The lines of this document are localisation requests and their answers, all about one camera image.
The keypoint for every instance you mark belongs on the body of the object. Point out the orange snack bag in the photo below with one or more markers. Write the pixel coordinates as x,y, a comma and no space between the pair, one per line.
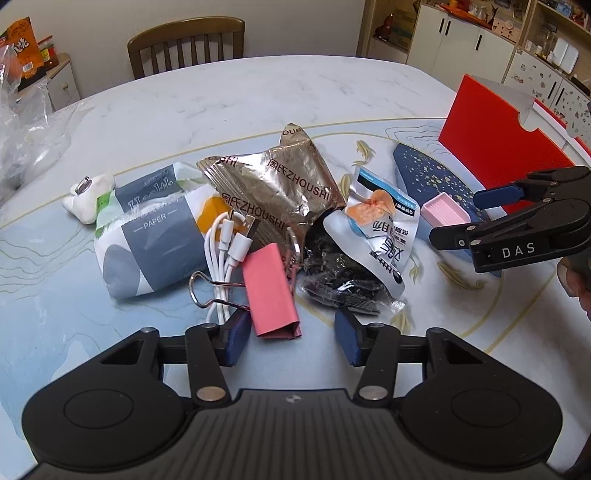
23,50

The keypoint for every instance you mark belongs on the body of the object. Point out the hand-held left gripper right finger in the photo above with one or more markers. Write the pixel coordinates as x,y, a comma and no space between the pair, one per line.
348,337

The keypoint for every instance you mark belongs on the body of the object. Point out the red white cardboard box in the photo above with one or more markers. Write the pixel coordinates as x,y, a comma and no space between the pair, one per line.
485,138

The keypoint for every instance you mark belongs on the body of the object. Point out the silver foil snack packet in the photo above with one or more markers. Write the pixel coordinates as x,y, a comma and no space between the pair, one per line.
277,184

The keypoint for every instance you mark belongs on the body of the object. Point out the red figurine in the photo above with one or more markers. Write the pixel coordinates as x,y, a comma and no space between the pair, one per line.
383,25

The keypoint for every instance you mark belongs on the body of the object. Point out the blue printed desk mat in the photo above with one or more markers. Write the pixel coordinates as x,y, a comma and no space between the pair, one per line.
69,286

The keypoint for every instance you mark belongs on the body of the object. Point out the small pink box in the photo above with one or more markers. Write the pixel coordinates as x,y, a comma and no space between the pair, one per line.
445,207

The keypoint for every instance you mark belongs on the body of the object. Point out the small white side cabinet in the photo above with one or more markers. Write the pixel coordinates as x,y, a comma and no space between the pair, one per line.
64,85

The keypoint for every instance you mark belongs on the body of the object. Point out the person's right hand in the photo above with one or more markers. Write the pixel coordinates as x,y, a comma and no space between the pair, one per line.
582,295

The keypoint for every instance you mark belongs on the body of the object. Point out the orange cloth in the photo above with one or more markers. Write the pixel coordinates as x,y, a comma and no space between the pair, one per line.
457,9

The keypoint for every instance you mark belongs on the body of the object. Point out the white blue snack packet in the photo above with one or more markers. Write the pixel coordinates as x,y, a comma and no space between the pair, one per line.
374,221

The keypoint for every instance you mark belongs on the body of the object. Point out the pink binder clip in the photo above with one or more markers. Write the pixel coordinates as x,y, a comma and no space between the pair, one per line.
268,295

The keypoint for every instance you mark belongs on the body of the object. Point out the white cabinet with stickers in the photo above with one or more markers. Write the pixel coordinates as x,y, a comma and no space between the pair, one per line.
545,78

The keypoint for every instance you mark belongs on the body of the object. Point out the clear plastic bag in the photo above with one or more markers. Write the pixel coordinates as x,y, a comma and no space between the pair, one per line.
27,129

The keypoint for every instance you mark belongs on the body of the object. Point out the dark blue starry notebook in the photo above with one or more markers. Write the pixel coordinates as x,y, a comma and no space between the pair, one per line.
425,175

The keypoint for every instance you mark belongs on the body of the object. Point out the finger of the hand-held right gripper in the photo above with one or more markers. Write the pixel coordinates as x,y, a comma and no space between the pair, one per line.
496,194
461,235

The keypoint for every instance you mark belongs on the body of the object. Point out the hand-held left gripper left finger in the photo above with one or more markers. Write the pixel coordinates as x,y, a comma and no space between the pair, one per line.
238,339

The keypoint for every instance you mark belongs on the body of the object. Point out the red jar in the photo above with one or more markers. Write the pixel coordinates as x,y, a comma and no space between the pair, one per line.
48,53

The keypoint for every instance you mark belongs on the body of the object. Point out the clear bag of black clips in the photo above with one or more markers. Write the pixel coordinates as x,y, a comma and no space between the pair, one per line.
332,277

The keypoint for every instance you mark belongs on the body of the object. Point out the grey white tissue pack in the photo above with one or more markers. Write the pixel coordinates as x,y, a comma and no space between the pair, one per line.
152,230

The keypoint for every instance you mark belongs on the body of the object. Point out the wooden chair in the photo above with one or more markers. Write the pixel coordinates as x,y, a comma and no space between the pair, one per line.
184,44

